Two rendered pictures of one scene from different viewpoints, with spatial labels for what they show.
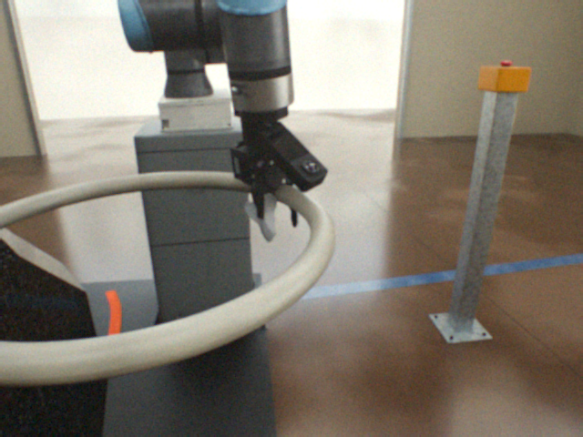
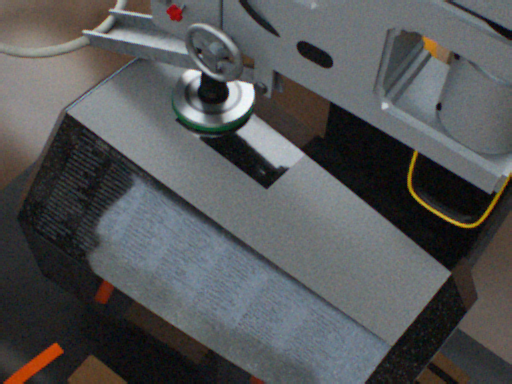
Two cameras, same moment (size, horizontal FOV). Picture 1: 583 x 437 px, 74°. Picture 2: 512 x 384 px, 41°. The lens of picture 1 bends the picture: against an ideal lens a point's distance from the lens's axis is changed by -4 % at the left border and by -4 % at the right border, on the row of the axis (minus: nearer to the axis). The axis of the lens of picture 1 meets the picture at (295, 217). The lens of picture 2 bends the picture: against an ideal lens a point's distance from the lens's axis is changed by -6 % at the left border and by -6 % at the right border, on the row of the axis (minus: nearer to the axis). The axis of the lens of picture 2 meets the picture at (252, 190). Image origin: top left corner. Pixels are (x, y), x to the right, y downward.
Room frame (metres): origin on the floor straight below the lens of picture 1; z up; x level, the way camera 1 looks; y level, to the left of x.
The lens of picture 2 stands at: (1.17, 1.75, 2.30)
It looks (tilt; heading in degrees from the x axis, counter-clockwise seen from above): 56 degrees down; 223
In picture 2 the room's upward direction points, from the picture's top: 4 degrees clockwise
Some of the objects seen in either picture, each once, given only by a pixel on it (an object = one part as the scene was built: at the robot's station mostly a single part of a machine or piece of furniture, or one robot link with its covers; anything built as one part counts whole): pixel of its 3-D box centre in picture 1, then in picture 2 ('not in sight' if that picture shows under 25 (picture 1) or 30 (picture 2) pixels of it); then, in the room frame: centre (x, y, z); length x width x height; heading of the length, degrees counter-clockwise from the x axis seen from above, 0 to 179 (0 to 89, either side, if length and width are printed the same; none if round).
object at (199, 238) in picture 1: (200, 222); not in sight; (1.62, 0.41, 0.43); 0.50 x 0.50 x 0.85; 12
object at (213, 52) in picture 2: not in sight; (223, 43); (0.44, 0.96, 1.23); 0.15 x 0.10 x 0.15; 100
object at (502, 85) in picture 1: (480, 212); not in sight; (1.44, -0.72, 0.54); 0.20 x 0.20 x 1.09; 7
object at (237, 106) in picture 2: not in sight; (213, 94); (0.34, 0.82, 0.88); 0.21 x 0.21 x 0.01
